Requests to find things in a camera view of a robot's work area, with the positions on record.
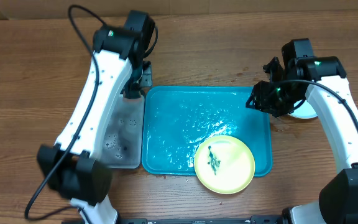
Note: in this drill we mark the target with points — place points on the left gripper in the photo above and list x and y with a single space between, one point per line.
147 81

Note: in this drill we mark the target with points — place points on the black metal sponge tray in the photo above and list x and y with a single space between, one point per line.
122 146

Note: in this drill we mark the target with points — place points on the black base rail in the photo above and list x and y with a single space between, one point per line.
255 219

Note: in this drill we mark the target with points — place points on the light blue plate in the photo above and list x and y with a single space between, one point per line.
305 111

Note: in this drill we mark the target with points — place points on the teal plastic tray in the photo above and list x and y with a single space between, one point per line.
177 119

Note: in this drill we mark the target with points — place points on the yellow plate front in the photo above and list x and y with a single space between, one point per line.
224 164

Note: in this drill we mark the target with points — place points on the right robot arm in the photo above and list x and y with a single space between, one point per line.
323 83

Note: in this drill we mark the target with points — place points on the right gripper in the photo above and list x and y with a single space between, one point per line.
260 98

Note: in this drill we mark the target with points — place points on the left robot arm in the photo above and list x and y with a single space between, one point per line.
106 128

